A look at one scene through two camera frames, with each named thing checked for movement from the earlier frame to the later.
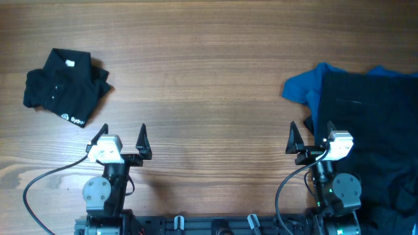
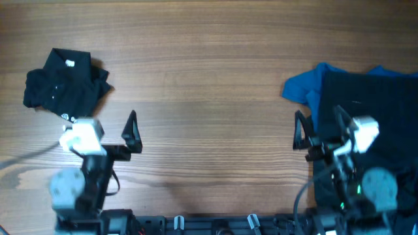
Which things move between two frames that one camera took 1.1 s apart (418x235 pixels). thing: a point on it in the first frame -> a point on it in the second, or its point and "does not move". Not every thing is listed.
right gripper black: [295, 144] -> [321, 152]
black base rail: [212, 224] does not move
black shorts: [380, 111] does not move
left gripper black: [145, 149] -> [132, 136]
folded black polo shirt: [69, 85] does not move
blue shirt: [305, 87] does not move
